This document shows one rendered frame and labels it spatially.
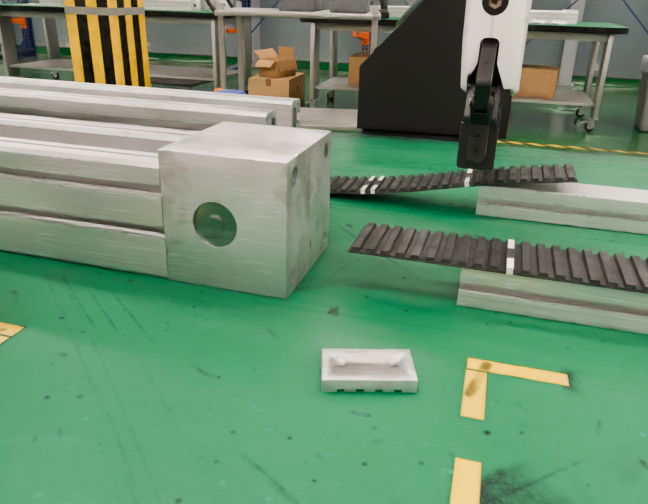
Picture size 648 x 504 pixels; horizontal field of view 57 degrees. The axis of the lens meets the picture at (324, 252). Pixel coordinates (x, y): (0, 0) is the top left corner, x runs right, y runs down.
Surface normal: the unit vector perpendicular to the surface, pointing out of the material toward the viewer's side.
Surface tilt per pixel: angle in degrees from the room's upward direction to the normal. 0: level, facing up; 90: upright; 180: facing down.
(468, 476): 0
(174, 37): 90
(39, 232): 90
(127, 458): 0
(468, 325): 0
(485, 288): 90
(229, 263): 90
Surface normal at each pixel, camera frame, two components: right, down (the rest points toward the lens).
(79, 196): -0.29, 0.37
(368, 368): 0.02, -0.92
